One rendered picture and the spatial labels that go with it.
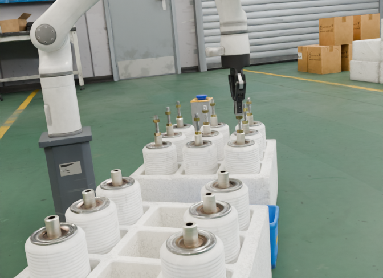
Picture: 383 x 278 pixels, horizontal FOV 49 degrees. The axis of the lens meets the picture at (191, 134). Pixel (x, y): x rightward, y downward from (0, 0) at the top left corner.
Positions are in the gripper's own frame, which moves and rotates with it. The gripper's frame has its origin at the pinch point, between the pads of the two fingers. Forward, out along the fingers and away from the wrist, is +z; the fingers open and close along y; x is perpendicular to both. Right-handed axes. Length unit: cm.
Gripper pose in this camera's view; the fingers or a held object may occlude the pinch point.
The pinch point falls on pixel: (238, 107)
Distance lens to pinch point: 113.9
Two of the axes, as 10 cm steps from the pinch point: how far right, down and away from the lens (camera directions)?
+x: -9.9, 1.0, -0.6
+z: 0.8, 9.7, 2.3
